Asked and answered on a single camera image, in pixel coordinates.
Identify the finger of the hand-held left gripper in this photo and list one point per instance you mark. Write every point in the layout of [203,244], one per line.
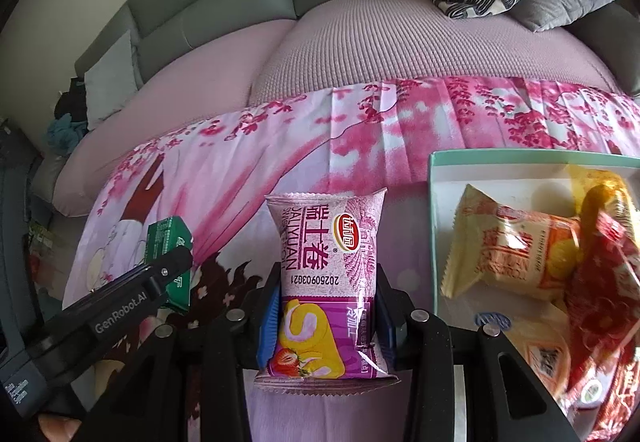
[170,269]

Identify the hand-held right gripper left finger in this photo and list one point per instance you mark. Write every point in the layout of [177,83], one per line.
[267,327]

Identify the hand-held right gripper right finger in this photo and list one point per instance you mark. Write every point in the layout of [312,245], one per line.
[386,327]

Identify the small green carton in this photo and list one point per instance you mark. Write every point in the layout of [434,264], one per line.
[165,232]

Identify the pink swiss roll packet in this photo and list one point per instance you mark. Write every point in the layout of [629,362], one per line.
[325,247]

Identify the clear bag of steamed cake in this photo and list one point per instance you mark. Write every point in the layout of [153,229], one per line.
[530,347]

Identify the orange swiss roll packet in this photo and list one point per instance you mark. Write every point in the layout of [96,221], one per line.
[515,252]

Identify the white box with teal rim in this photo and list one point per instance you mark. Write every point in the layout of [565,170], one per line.
[500,172]

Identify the red and gold snack packet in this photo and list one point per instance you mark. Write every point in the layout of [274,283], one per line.
[610,292]

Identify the yellow wafer packet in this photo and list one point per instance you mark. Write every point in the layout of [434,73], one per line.
[605,192]

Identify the person's left hand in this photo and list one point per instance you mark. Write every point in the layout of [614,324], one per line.
[60,429]

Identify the light grey pillow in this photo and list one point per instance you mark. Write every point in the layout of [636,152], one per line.
[110,87]

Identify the printed pink blanket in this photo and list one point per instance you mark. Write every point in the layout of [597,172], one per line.
[350,137]

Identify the dark clothes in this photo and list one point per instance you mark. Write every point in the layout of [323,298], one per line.
[70,102]

